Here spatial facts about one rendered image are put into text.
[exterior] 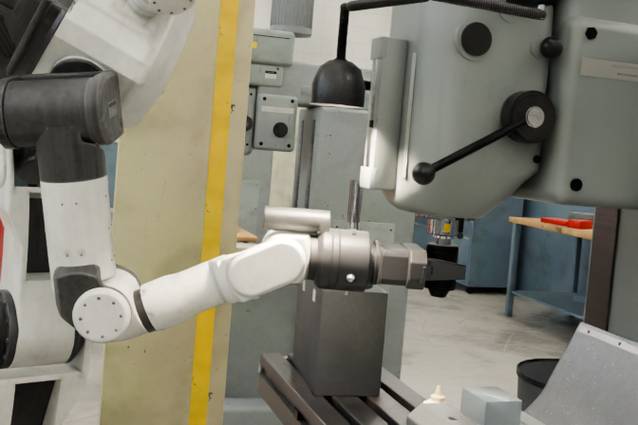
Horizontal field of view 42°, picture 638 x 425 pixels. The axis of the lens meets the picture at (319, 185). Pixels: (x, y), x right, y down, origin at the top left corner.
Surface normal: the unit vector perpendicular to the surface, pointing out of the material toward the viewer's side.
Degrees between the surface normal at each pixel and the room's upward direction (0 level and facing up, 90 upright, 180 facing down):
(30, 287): 94
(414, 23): 90
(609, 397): 63
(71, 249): 97
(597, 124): 90
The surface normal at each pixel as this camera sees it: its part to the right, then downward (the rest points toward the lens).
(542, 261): -0.95, -0.07
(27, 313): 0.61, -0.07
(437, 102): -0.37, 0.02
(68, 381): 0.58, 0.20
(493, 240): 0.31, 0.07
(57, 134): 0.00, 0.15
